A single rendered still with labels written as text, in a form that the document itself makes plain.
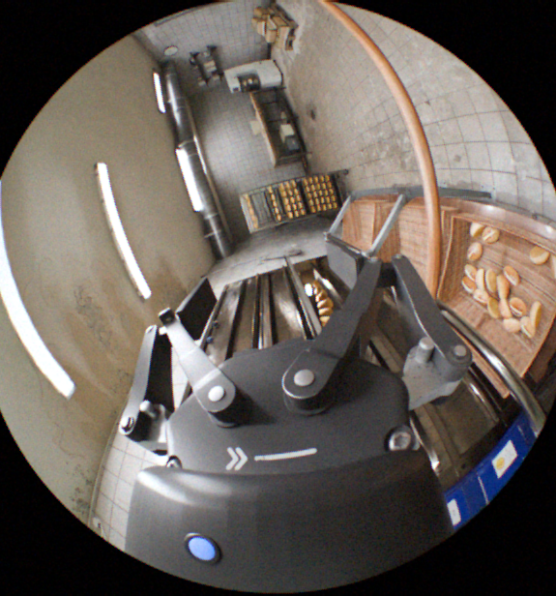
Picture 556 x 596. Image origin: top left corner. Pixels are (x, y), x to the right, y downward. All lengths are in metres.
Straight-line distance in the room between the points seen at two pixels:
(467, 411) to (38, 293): 1.82
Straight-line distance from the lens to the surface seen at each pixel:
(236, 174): 5.34
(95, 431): 1.24
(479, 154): 1.62
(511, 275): 0.90
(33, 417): 1.15
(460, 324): 0.41
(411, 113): 0.38
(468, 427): 0.77
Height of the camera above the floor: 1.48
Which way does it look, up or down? 4 degrees up
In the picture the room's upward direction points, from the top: 106 degrees counter-clockwise
